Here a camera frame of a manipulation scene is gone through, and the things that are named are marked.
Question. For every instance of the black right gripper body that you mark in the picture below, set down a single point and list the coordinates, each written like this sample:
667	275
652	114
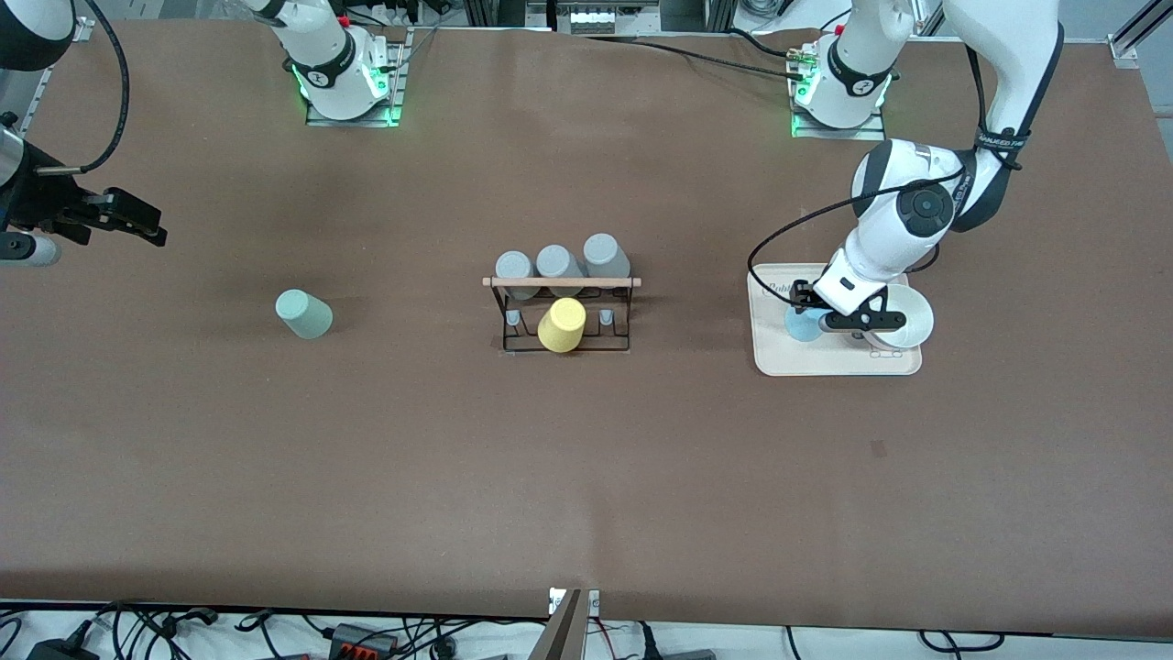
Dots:
44	201

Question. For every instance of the light blue cup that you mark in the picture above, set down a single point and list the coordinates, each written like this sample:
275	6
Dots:
802	328

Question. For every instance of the mint green cup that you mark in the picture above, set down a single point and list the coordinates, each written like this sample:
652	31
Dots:
304	314

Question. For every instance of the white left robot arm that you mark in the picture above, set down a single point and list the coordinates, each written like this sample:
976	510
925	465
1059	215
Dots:
916	211

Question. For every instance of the beige rectangular tray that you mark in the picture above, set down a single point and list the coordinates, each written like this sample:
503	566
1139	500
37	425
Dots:
806	359

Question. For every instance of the white bowl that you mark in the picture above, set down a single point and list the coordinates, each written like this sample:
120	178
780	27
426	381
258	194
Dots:
903	316

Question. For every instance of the pale grey cup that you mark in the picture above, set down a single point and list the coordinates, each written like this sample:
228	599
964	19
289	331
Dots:
518	273
557	264
605	255

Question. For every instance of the yellow cup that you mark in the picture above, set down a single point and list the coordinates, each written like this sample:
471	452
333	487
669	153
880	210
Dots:
561	328

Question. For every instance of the white power strip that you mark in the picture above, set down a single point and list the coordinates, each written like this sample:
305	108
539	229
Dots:
605	16

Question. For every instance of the white label tag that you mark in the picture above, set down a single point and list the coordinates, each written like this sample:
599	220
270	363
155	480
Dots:
556	600
594	602

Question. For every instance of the black power adapter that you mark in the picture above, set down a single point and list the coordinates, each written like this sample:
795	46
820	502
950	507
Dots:
678	654
60	651

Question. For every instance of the orange black connector block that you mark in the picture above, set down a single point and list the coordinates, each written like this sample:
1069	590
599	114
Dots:
362	643

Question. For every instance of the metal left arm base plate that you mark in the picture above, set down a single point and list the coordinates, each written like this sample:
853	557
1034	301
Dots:
838	133

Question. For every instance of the metal corner bracket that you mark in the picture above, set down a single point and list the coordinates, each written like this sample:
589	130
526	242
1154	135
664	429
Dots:
1123	50
84	29

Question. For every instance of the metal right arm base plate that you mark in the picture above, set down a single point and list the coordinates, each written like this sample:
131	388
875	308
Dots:
389	82

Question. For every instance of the grey metal post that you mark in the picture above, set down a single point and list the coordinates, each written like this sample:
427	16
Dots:
561	637

